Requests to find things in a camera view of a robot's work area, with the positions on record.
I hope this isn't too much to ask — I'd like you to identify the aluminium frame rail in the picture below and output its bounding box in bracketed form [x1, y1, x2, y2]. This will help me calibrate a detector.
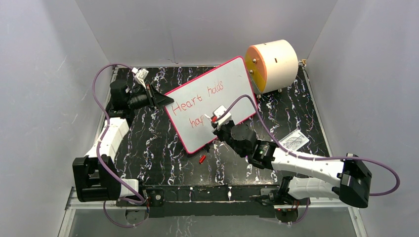
[65, 186, 359, 211]

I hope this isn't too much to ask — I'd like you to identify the red marker cap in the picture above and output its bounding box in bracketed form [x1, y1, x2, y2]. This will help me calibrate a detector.
[199, 155, 207, 164]

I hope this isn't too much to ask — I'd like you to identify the purple cable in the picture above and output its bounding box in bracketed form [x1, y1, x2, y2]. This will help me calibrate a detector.
[91, 63, 148, 228]
[216, 94, 401, 226]

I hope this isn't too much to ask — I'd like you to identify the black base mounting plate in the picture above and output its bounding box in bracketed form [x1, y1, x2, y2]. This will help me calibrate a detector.
[115, 184, 295, 219]

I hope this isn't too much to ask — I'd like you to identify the pink-framed whiteboard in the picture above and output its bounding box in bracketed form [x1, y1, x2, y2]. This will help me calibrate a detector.
[165, 56, 257, 154]

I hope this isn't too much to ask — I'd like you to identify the red whiteboard marker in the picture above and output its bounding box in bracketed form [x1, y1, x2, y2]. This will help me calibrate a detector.
[204, 114, 213, 122]

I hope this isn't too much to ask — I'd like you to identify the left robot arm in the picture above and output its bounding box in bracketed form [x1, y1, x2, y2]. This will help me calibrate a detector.
[72, 80, 174, 205]

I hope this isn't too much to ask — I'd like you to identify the white cylinder with orange face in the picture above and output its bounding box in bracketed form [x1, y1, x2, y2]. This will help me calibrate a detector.
[244, 39, 298, 95]

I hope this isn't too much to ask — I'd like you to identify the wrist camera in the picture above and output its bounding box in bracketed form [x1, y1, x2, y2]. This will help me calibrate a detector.
[210, 105, 232, 130]
[131, 67, 149, 89]

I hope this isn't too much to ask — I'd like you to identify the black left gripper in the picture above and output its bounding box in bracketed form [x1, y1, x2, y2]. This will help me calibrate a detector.
[127, 84, 174, 111]

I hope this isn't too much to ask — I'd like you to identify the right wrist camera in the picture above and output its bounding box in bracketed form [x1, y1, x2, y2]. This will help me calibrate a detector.
[210, 105, 232, 130]

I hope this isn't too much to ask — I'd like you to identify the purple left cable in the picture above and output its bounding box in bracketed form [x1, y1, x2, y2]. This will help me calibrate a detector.
[91, 63, 148, 228]

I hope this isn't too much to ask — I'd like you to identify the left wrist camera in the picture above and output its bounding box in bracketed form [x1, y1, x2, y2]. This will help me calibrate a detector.
[131, 67, 149, 89]

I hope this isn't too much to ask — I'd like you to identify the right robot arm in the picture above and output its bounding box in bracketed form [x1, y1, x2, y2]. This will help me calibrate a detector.
[211, 120, 372, 208]

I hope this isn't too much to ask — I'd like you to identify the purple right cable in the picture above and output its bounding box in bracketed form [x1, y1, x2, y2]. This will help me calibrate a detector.
[216, 94, 401, 226]

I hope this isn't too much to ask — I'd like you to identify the white printed card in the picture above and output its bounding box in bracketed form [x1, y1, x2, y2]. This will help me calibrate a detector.
[279, 129, 309, 151]

